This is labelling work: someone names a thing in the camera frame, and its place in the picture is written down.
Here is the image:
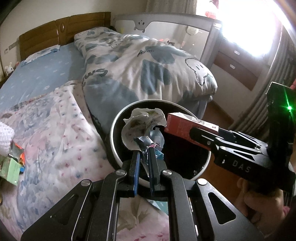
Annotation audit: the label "green drink carton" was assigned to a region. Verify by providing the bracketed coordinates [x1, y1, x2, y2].
[0, 156, 21, 186]

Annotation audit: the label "blue white pillow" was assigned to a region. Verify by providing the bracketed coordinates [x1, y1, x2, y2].
[23, 45, 61, 65]

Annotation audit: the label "blue bed sheet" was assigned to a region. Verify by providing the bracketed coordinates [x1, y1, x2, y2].
[1, 43, 85, 112]

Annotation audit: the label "grey curtain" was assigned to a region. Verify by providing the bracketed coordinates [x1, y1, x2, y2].
[230, 27, 295, 140]

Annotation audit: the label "person's right hand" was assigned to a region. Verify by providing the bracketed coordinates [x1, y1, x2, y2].
[234, 178, 290, 238]

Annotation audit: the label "red box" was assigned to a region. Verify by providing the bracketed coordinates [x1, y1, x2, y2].
[165, 112, 219, 145]

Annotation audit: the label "grey bed guard rail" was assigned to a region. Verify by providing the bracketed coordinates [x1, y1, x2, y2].
[114, 13, 223, 69]

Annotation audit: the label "wooden headboard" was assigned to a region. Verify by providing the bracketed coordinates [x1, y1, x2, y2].
[19, 11, 111, 60]

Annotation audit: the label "brown drawer cabinet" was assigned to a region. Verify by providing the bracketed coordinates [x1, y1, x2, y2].
[213, 38, 270, 90]

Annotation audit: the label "grey patterned duvet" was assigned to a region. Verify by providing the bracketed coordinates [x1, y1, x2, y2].
[74, 27, 218, 135]

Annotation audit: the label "white paper wrapper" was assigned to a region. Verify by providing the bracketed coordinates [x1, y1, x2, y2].
[121, 107, 168, 170]

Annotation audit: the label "white rabbit plush toy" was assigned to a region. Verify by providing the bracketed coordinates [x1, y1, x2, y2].
[4, 62, 14, 76]

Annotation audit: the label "green cartoon juice carton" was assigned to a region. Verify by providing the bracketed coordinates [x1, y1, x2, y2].
[9, 142, 26, 174]

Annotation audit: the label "white foam fruit net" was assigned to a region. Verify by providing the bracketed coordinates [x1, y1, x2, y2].
[0, 122, 15, 157]

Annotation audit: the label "floral pink blanket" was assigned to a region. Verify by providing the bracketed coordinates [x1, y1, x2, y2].
[0, 81, 171, 241]

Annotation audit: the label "teal booklet under bin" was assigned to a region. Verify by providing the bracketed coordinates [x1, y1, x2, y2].
[148, 199, 169, 215]

